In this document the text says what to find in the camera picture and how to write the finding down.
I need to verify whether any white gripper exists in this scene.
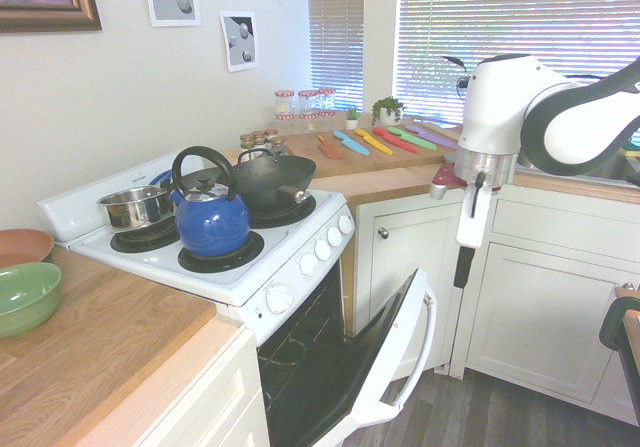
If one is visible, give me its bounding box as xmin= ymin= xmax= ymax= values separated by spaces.
xmin=453 ymin=184 xmax=497 ymax=290

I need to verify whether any white oven door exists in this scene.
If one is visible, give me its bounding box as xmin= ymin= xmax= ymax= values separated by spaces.
xmin=276 ymin=266 xmax=439 ymax=447

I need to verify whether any white cabinet door with knob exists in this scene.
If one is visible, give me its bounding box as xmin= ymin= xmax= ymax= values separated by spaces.
xmin=366 ymin=201 xmax=465 ymax=374

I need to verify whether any wide white cabinet door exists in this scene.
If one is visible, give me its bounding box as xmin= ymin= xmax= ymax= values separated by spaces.
xmin=464 ymin=240 xmax=632 ymax=404

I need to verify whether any white cabinet drawer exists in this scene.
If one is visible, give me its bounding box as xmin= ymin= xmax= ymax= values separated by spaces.
xmin=491 ymin=197 xmax=640 ymax=264

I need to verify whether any wooden cutting board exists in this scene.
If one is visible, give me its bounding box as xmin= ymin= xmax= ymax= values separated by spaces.
xmin=281 ymin=115 xmax=470 ymax=179

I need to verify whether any purple knife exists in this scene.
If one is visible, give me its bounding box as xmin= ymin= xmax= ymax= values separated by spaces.
xmin=405 ymin=123 xmax=459 ymax=151

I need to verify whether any green knife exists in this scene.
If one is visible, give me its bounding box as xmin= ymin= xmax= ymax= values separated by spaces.
xmin=386 ymin=125 xmax=438 ymax=151

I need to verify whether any red knife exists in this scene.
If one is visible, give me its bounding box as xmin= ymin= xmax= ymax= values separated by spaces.
xmin=372 ymin=126 xmax=419 ymax=155

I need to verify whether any yellow knife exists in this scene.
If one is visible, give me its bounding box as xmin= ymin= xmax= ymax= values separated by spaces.
xmin=354 ymin=127 xmax=395 ymax=157

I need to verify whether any dark green black object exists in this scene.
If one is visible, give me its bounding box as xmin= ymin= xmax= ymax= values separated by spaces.
xmin=598 ymin=282 xmax=640 ymax=421

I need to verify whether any light blue knife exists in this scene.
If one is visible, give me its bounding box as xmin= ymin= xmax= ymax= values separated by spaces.
xmin=332 ymin=129 xmax=372 ymax=157

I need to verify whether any trailing plant white pot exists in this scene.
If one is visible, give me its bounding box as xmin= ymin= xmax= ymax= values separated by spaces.
xmin=370 ymin=96 xmax=406 ymax=128

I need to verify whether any orange knife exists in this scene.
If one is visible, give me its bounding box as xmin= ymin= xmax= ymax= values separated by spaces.
xmin=317 ymin=134 xmax=344 ymax=161

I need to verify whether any large white timer knob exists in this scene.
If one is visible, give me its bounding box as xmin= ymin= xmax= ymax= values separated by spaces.
xmin=265 ymin=283 xmax=295 ymax=316

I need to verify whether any black wok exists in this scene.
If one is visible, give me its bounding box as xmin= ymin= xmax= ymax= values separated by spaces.
xmin=230 ymin=147 xmax=318 ymax=214

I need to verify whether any white electric stove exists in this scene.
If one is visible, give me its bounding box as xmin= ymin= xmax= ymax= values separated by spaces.
xmin=37 ymin=154 xmax=357 ymax=447

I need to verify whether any wide window blind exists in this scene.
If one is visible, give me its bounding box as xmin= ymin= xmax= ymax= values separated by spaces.
xmin=399 ymin=0 xmax=640 ymax=134

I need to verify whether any narrow window blind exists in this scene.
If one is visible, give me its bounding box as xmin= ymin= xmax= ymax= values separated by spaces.
xmin=306 ymin=0 xmax=366 ymax=117

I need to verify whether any cream cabinet under counter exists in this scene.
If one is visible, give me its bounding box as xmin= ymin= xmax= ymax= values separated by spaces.
xmin=132 ymin=324 xmax=272 ymax=447

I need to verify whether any small paper shapes print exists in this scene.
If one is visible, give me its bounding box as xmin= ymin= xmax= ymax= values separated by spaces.
xmin=219 ymin=10 xmax=261 ymax=74

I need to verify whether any stainless steel pot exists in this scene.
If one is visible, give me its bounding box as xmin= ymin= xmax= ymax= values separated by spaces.
xmin=96 ymin=170 xmax=175 ymax=232

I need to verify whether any green ceramic bowl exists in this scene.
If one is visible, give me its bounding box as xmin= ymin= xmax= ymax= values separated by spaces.
xmin=0 ymin=261 xmax=63 ymax=340

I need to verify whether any terracotta orange bowl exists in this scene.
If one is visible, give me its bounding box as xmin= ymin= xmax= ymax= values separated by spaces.
xmin=0 ymin=228 xmax=55 ymax=271

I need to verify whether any red handled cleaver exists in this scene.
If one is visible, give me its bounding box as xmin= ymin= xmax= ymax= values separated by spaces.
xmin=429 ymin=162 xmax=471 ymax=201

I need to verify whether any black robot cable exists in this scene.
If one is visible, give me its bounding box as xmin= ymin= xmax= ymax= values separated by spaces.
xmin=441 ymin=54 xmax=472 ymax=94

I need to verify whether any blue kettle black handle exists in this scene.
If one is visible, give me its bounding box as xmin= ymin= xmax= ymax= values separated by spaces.
xmin=170 ymin=145 xmax=251 ymax=258

